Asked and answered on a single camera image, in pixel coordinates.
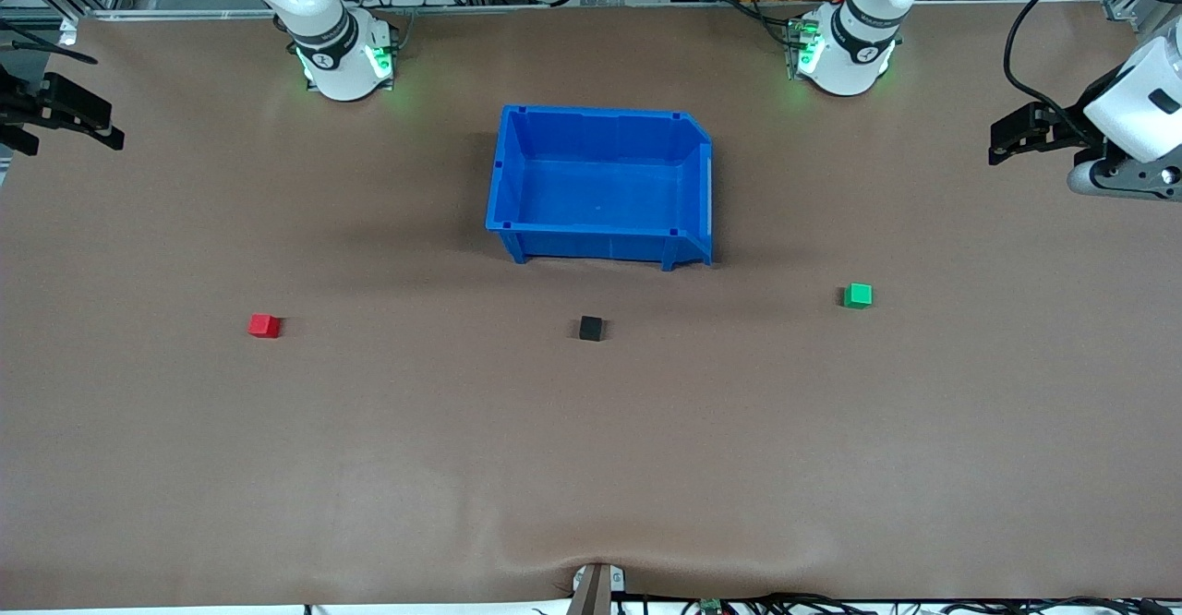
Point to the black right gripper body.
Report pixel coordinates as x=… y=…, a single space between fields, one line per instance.
x=18 y=107

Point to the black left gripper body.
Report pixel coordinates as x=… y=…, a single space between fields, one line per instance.
x=1071 y=124

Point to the green cube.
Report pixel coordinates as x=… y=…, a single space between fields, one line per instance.
x=859 y=295

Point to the red cube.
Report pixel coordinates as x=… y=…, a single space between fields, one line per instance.
x=263 y=325

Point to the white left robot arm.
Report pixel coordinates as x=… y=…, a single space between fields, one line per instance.
x=845 y=61

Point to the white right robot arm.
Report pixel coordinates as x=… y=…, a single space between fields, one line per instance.
x=337 y=66

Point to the black cube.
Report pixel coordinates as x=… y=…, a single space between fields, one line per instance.
x=591 y=328

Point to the blue plastic storage bin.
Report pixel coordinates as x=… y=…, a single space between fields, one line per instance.
x=600 y=190

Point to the aluminium frame rail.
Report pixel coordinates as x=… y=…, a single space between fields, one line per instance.
x=572 y=8

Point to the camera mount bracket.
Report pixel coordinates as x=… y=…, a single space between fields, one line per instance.
x=598 y=589

